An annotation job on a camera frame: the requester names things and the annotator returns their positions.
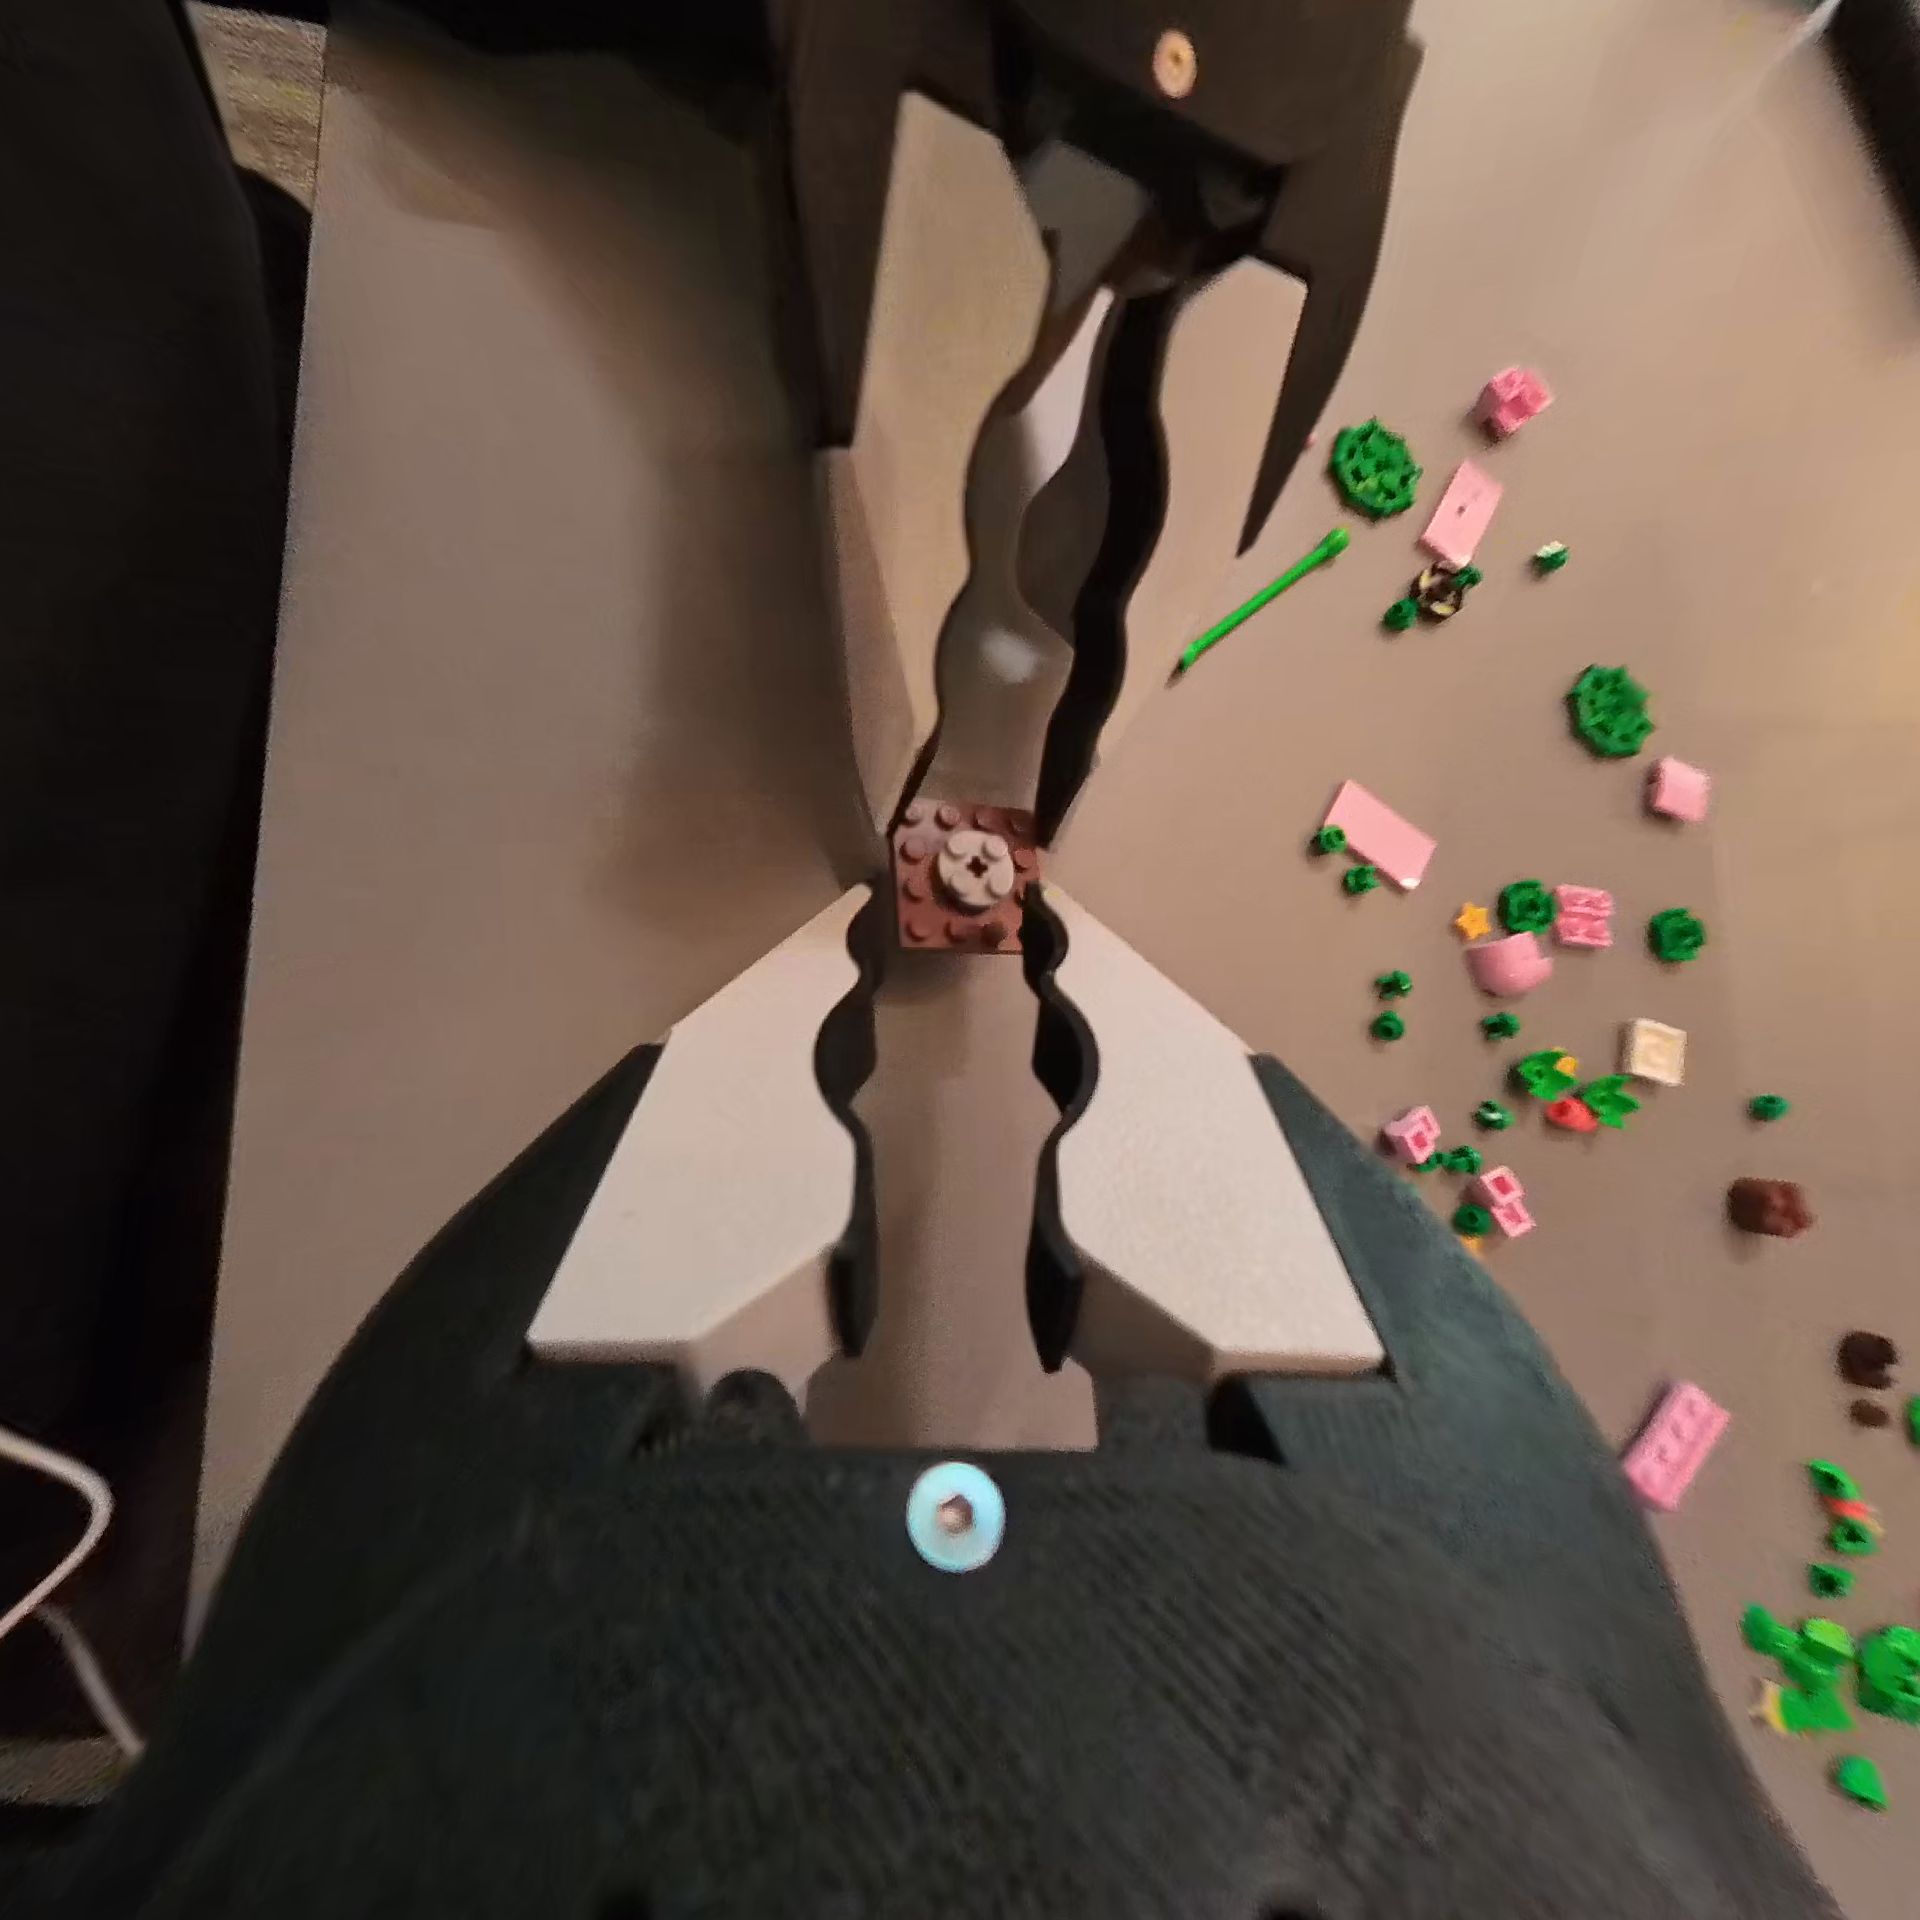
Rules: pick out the small pink bracket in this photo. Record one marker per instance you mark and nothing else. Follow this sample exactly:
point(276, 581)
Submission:
point(1504, 1201)
point(1410, 1136)

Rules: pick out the pink flat rectangular tile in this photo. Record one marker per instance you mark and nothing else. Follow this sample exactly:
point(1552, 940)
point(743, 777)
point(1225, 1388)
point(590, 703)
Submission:
point(1382, 832)

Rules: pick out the pink curved slope tile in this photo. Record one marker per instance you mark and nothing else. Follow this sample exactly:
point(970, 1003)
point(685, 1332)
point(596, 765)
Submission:
point(1676, 787)

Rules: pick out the brown round brick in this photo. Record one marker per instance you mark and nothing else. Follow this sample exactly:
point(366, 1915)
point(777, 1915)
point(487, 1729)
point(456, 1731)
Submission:
point(1767, 1205)

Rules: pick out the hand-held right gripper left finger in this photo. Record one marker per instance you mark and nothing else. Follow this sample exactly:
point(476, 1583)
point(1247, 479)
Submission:
point(690, 1201)

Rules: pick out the pink long studded plate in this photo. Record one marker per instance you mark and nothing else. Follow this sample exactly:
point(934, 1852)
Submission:
point(1673, 1443)

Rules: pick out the green spiky leaf element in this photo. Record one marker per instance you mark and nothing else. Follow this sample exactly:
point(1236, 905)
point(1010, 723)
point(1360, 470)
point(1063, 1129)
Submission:
point(1612, 1101)

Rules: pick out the brown square studded plate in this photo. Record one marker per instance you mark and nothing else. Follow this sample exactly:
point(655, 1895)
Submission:
point(922, 909)

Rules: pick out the cluster of green leaf pieces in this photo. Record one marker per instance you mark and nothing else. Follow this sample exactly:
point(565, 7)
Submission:
point(1540, 1073)
point(1823, 1651)

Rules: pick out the green octagonal web piece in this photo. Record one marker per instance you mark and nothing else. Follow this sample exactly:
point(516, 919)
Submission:
point(1610, 709)
point(1377, 470)

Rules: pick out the small dark brown piece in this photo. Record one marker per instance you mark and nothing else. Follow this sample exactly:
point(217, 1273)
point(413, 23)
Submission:
point(1869, 1359)

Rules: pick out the dark brown round plate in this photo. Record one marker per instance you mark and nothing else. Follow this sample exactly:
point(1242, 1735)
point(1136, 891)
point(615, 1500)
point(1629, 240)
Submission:
point(1440, 590)

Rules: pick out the person's black clothing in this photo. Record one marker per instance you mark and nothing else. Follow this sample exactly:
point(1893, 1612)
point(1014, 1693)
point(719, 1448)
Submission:
point(119, 599)

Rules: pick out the small grey piece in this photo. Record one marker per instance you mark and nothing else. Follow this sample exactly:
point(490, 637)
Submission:
point(973, 870)

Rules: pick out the green round studded plate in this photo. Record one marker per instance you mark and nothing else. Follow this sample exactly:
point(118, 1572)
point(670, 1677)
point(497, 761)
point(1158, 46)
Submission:
point(1676, 935)
point(1526, 905)

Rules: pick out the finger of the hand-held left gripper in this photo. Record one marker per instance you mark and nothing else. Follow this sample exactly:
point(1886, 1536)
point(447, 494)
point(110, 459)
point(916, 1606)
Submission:
point(916, 376)
point(1214, 390)

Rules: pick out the pink stepped studded plate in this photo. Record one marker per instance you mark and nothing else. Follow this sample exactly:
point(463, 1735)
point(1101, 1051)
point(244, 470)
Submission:
point(1582, 916)

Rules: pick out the pink curved brick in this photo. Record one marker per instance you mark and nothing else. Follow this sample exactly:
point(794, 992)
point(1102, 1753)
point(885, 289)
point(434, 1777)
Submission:
point(1508, 964)

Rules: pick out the pink corner panel brick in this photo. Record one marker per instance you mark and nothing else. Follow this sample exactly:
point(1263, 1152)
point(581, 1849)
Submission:
point(1516, 403)

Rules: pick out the pink face tile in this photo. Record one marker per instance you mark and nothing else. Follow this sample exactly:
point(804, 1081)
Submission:
point(1460, 510)

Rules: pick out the white square plate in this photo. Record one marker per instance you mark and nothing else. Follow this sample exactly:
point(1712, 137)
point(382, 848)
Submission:
point(1654, 1051)

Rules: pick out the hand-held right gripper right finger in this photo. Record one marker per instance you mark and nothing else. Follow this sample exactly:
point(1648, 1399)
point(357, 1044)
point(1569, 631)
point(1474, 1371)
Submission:
point(1214, 1201)

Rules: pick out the green flexible bar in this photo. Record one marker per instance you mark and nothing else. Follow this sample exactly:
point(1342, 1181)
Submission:
point(1261, 599)

